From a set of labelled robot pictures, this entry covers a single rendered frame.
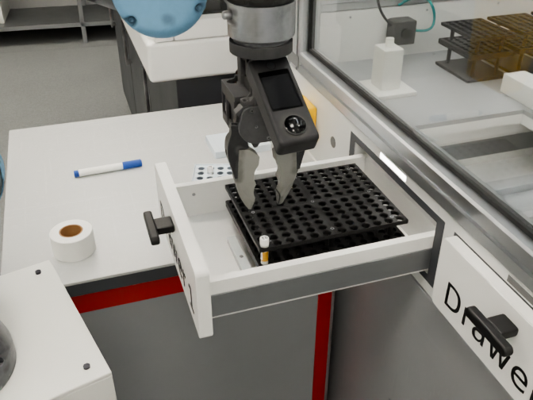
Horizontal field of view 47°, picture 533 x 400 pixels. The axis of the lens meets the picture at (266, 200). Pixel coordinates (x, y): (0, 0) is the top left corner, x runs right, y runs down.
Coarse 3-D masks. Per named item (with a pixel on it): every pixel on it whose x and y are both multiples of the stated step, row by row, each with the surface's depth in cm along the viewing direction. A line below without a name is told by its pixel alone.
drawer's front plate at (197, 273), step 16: (160, 176) 91; (160, 192) 94; (176, 192) 88; (160, 208) 98; (176, 208) 84; (176, 224) 81; (176, 240) 84; (192, 240) 78; (192, 256) 75; (192, 272) 74; (208, 272) 73; (192, 288) 77; (208, 288) 74; (192, 304) 79; (208, 304) 75; (208, 320) 76; (208, 336) 78
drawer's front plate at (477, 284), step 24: (456, 240) 78; (456, 264) 77; (480, 264) 73; (456, 288) 78; (480, 288) 73; (504, 288) 70; (504, 312) 69; (528, 312) 66; (480, 336) 74; (528, 336) 66; (528, 360) 66; (504, 384) 71; (528, 384) 67
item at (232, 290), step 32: (320, 160) 103; (352, 160) 104; (192, 192) 97; (224, 192) 99; (384, 192) 100; (192, 224) 97; (224, 224) 97; (416, 224) 91; (224, 256) 90; (320, 256) 80; (352, 256) 81; (384, 256) 83; (416, 256) 85; (224, 288) 77; (256, 288) 79; (288, 288) 80; (320, 288) 82
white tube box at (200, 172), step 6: (198, 168) 121; (204, 168) 121; (216, 168) 121; (222, 168) 122; (228, 168) 122; (198, 174) 120; (204, 174) 119; (216, 174) 119; (222, 174) 120; (228, 174) 120; (192, 180) 116
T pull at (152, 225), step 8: (144, 216) 85; (152, 216) 85; (168, 216) 86; (152, 224) 84; (160, 224) 84; (168, 224) 84; (152, 232) 82; (160, 232) 83; (168, 232) 84; (152, 240) 81
